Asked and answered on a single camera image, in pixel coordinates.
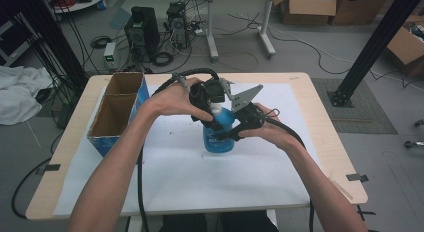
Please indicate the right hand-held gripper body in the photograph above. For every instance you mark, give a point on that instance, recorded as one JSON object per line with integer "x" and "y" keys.
{"x": 248, "y": 115}

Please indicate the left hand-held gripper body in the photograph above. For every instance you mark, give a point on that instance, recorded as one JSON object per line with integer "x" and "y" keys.
{"x": 210, "y": 92}

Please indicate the blue bottle with white cap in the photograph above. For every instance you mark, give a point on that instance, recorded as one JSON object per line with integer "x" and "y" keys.
{"x": 218, "y": 145}

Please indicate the person's right hand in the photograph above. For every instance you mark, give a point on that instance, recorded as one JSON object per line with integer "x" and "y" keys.
{"x": 276, "y": 132}

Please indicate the person's left hand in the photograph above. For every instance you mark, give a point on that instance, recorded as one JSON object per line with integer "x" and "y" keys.
{"x": 170, "y": 102}

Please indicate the white table mat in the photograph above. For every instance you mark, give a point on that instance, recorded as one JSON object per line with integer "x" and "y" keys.
{"x": 206, "y": 182}

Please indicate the white-legged desk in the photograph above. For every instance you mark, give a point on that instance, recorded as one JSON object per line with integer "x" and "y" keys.
{"x": 211, "y": 25}

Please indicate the open computer tower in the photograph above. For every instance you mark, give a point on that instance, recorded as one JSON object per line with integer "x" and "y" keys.
{"x": 177, "y": 23}

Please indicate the black computer tower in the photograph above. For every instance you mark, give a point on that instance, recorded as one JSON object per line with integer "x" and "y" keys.
{"x": 145, "y": 28}

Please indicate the person's dark trousers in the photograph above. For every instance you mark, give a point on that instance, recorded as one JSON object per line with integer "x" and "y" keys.
{"x": 216, "y": 223}

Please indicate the blue cardboard box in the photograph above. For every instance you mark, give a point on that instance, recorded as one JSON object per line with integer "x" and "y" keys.
{"x": 115, "y": 115}

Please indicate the white power supply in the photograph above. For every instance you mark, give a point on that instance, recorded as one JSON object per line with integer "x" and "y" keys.
{"x": 110, "y": 55}

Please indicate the grey floor mat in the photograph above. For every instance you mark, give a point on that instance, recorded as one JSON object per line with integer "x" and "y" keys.
{"x": 366, "y": 118}

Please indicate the small brown cardboard box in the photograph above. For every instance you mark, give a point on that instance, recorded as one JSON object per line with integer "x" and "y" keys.
{"x": 308, "y": 10}

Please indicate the black tape strip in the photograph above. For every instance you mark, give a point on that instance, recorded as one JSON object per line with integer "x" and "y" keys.
{"x": 51, "y": 167}
{"x": 357, "y": 177}

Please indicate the round white table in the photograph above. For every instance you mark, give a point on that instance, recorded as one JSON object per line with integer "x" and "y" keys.
{"x": 83, "y": 4}

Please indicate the large brown cardboard box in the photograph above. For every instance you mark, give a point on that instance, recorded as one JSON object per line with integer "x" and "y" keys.
{"x": 360, "y": 7}

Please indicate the open cardboard box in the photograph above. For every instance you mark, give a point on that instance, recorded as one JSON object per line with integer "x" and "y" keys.
{"x": 405, "y": 47}

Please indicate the white cloth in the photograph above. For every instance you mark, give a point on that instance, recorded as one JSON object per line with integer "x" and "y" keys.
{"x": 20, "y": 92}

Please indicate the black metal post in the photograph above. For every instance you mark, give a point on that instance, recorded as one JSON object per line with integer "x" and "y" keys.
{"x": 380, "y": 38}
{"x": 56, "y": 35}

